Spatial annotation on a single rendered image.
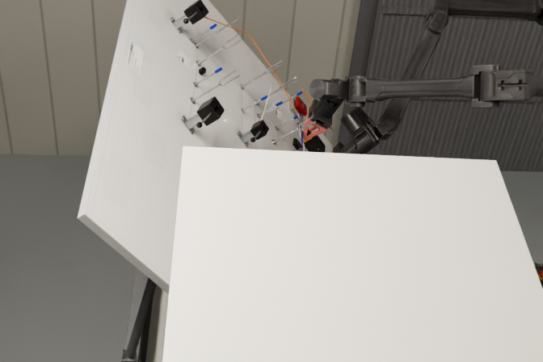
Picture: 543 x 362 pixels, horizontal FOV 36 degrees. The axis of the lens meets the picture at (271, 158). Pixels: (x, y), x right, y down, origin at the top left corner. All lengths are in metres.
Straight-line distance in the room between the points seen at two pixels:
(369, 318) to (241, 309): 0.17
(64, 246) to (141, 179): 2.10
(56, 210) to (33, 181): 0.24
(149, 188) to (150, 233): 0.11
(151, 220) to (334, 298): 0.63
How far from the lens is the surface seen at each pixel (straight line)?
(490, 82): 2.17
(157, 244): 1.62
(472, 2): 2.70
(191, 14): 2.18
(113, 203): 1.57
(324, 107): 2.39
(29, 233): 3.85
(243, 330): 1.05
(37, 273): 3.67
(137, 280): 2.26
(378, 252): 1.17
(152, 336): 2.39
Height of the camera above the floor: 2.67
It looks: 39 degrees down
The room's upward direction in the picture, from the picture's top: 6 degrees clockwise
